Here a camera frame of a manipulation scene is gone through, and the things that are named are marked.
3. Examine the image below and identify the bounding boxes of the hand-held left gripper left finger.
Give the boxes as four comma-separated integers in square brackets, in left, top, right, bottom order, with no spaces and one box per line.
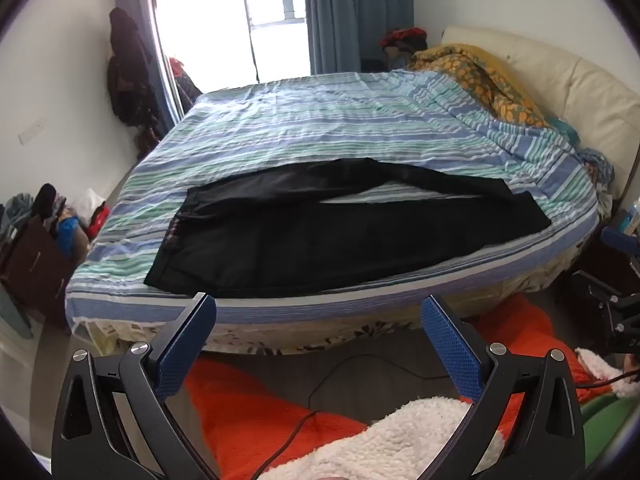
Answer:
[51,291,218,480]

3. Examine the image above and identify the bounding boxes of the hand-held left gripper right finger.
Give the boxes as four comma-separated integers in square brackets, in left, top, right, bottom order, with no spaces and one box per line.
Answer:
[421,294,586,480]

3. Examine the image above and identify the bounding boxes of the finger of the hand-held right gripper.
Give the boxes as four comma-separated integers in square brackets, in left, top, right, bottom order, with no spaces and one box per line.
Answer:
[601,226,640,278]
[571,270,640,356]

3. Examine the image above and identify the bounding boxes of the black pants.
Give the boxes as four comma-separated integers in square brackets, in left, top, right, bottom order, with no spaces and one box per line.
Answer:
[144,157,552,300]

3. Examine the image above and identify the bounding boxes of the light blue bottle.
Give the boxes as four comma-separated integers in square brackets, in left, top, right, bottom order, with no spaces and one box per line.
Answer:
[620,199,640,236]

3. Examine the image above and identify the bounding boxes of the orange fleece-lined blanket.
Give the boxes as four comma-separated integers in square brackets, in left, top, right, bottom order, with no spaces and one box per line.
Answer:
[182,292,640,480]

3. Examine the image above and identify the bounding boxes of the patterned bed skirt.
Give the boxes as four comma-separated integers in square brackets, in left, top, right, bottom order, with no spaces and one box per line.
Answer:
[75,265,571,357]

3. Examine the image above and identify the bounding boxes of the green cloth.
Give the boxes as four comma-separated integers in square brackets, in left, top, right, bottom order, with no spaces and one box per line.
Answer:
[581,389,640,467]

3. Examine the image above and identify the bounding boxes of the red bag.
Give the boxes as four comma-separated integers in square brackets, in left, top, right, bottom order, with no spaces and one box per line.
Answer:
[87,202,111,241]

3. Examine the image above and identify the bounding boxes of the cream padded headboard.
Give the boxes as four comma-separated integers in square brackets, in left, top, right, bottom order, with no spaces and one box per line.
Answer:
[442,25,640,201]

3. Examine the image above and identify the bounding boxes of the brown cabinet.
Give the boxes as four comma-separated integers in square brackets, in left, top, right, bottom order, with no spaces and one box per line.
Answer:
[0,217,77,331]

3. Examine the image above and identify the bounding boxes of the white plastic bag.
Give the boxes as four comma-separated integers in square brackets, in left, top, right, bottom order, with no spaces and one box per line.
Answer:
[72,187,104,222]

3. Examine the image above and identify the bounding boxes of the mixed clothes pile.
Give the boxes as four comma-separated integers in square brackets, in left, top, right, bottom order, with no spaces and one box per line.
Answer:
[0,183,82,261]

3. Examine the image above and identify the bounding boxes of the yellow floral blanket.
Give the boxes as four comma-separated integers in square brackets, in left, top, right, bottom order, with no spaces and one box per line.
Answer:
[407,44,551,128]

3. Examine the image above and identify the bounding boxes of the striped bed sheet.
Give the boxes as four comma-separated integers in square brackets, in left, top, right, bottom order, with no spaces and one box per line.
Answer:
[65,69,601,336]

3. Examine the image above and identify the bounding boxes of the red patterned clothes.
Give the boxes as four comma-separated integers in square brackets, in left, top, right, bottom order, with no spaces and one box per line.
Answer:
[169,56,202,116]

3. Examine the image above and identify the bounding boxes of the dark hanging clothes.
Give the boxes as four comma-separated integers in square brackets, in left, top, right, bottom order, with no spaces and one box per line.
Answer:
[106,7,166,151]

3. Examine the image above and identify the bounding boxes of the dark clothes pile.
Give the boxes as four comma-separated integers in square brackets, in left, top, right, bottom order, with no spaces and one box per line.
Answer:
[379,26,431,57]

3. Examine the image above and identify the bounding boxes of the window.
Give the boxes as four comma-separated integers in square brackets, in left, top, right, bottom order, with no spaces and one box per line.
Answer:
[147,0,313,126]

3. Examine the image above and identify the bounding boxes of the blue curtain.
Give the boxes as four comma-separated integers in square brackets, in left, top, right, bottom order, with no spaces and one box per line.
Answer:
[302,0,416,76]

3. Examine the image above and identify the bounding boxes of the black cable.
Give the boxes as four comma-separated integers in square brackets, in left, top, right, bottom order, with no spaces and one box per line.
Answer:
[250,355,451,480]

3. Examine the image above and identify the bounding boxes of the white wall switch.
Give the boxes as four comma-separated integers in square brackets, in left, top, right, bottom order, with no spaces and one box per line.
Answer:
[17,117,48,143]

